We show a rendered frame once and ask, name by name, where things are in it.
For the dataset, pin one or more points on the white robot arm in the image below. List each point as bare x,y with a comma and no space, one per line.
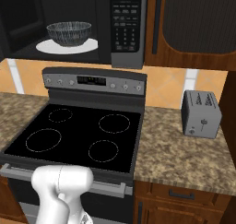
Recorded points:
61,190

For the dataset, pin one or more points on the white microwave turntable plate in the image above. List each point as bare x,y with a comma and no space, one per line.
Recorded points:
66,47

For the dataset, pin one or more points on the black microwave oven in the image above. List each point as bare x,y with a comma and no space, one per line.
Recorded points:
92,25

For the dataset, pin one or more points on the dark patterned glass bowl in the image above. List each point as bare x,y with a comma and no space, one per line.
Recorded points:
69,33

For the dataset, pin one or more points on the wooden cupboard door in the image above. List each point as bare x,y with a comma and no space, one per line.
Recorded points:
190,26
178,211

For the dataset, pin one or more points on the wooden lower cupboard door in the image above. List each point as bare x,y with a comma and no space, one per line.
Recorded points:
178,211

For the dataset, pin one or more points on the black electric stove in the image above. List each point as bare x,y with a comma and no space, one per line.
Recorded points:
80,132

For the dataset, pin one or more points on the grey toaster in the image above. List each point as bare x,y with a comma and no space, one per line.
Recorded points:
201,114

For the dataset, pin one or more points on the wooden drawer front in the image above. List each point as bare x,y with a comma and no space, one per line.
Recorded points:
182,194

